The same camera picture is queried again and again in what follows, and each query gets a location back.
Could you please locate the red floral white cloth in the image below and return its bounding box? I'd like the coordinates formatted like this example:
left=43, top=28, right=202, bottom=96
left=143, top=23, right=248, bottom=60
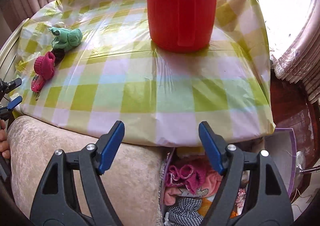
left=235, top=188, right=246, bottom=215

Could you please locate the pink strawberry pouch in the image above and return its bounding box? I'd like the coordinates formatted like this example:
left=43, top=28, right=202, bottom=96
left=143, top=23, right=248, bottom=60
left=31, top=75, right=46, bottom=101

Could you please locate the magenta knitted sock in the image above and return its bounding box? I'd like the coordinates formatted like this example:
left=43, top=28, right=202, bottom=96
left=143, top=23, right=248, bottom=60
left=34, top=52, right=55, bottom=80
left=165, top=158, right=222, bottom=195

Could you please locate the salmon pink fleece pouch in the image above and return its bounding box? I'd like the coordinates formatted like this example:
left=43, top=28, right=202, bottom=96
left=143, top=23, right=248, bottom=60
left=163, top=173, right=223, bottom=206

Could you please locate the orange mesh bag with sponge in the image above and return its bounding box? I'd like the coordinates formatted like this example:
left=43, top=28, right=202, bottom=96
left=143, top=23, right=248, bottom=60
left=198, top=197, right=238, bottom=219

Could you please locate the green knitted cloth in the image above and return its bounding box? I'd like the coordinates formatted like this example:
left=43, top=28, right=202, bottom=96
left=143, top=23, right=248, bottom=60
left=48, top=27, right=82, bottom=52

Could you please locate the black white gingham pouch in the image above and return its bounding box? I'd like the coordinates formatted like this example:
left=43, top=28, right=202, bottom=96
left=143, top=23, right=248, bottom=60
left=164, top=197, right=204, bottom=226

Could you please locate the person left hand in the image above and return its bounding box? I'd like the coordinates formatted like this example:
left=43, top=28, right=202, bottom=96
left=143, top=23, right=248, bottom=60
left=0, top=119, right=11, bottom=159

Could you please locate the cream carved cabinet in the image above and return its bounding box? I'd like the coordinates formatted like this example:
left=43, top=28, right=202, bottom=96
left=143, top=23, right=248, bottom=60
left=1, top=18, right=29, bottom=80

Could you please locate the chrome floor lamp base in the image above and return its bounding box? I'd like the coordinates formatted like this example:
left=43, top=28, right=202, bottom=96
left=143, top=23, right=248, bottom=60
left=294, top=151, right=319, bottom=188

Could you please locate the beige velvet armrest cushion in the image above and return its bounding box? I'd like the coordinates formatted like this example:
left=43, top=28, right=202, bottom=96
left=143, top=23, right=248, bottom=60
left=1, top=116, right=164, bottom=225

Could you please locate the purple white storage box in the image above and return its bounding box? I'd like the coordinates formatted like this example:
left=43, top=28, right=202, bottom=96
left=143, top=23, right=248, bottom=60
left=159, top=128, right=297, bottom=225

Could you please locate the green checked plastic tablecloth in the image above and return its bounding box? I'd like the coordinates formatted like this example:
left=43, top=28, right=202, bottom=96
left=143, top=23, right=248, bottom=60
left=16, top=0, right=275, bottom=146

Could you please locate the pink curtain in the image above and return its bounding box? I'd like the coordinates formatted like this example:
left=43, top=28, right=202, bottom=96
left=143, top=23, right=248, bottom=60
left=273, top=0, right=319, bottom=104

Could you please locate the red thermos jug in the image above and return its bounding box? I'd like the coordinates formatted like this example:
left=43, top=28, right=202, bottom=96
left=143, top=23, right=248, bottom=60
left=147, top=0, right=217, bottom=53

